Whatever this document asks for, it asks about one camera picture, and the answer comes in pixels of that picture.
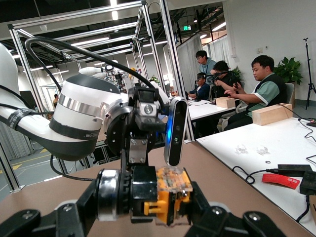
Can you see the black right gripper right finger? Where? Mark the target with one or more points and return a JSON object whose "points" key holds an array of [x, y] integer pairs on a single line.
{"points": [[217, 222]]}

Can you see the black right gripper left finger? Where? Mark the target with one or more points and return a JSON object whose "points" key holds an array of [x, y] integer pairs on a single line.
{"points": [[61, 219]]}

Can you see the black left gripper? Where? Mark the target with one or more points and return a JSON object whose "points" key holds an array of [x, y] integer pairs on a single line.
{"points": [[145, 123]]}

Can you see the orange black push-button switch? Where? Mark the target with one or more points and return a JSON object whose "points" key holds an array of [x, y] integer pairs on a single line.
{"points": [[170, 187]]}

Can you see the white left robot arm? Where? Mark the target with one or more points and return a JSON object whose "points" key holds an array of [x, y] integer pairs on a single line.
{"points": [[74, 123]]}

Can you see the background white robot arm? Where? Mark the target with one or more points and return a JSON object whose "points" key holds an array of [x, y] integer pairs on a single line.
{"points": [[91, 70]]}

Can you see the black device box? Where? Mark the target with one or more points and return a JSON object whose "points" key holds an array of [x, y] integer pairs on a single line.
{"points": [[308, 184]]}

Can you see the small wooden box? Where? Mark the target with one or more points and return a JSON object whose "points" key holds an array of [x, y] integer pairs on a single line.
{"points": [[224, 102]]}

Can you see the large wooden box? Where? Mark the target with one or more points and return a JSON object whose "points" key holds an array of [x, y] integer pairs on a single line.
{"points": [[271, 114]]}

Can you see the red card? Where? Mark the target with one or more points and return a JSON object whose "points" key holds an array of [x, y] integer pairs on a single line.
{"points": [[279, 180]]}

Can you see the clear plastic item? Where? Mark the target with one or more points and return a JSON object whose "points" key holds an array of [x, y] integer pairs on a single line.
{"points": [[241, 149], [262, 150]]}

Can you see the white table with gadgets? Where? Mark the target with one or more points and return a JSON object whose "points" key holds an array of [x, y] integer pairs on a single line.
{"points": [[234, 138]]}

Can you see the white table with people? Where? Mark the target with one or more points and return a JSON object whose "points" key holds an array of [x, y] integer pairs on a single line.
{"points": [[205, 111]]}

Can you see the black power adapter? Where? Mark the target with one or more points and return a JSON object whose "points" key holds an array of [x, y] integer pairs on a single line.
{"points": [[293, 169]]}

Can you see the seated person dark jacket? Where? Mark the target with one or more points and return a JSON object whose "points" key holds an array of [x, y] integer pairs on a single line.
{"points": [[203, 90]]}

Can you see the white curtain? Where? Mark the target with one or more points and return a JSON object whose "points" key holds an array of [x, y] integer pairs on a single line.
{"points": [[190, 61]]}

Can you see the man in blue hoodie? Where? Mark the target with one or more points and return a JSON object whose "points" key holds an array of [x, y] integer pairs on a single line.
{"points": [[206, 65]]}

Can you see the person with black headset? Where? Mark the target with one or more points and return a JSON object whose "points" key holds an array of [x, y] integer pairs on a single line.
{"points": [[222, 67]]}

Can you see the small green plant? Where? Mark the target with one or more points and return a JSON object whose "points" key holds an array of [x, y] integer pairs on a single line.
{"points": [[237, 72]]}

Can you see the man in green shirt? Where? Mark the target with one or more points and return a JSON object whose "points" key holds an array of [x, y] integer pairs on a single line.
{"points": [[266, 91]]}

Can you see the green exit sign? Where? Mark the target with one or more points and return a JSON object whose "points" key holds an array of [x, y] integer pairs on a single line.
{"points": [[187, 27]]}

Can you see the large potted plant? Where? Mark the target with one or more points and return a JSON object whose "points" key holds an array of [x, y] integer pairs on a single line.
{"points": [[288, 70]]}

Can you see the black tripod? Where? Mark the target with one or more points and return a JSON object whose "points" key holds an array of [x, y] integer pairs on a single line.
{"points": [[307, 64]]}

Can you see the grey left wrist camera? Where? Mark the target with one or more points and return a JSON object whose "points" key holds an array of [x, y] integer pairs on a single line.
{"points": [[176, 128]]}

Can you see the aluminium frame cage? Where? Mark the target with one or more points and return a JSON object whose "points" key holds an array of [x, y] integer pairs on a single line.
{"points": [[169, 37]]}

